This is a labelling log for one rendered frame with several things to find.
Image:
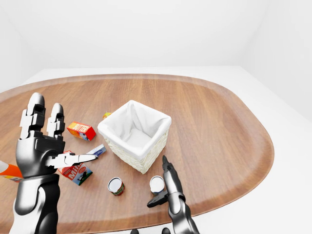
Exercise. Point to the white lined wicker basket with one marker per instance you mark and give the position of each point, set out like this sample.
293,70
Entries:
135,136

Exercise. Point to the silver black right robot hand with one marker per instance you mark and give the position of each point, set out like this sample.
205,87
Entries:
170,180

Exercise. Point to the small dark rounded shape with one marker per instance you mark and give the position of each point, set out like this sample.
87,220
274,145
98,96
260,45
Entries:
134,231
166,230

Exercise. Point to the small yellow box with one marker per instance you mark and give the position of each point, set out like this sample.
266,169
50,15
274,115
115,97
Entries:
106,115

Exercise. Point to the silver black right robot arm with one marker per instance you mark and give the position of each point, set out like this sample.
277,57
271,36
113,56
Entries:
181,215

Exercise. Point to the blue labelled soup tin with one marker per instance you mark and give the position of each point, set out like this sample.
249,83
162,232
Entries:
156,184

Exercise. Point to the red green labelled tin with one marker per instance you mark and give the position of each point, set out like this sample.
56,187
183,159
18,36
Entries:
116,186

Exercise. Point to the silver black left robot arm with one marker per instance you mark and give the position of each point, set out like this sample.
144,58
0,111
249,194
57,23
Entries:
36,204

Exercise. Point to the red butter box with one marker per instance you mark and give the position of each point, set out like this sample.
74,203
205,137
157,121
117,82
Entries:
81,130

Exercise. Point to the blue white flat box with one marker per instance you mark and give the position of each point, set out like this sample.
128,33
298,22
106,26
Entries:
98,150

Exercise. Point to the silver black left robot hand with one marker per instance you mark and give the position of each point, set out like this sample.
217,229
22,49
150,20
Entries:
36,151

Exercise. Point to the red milk carton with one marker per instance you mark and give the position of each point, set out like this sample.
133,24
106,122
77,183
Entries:
78,173

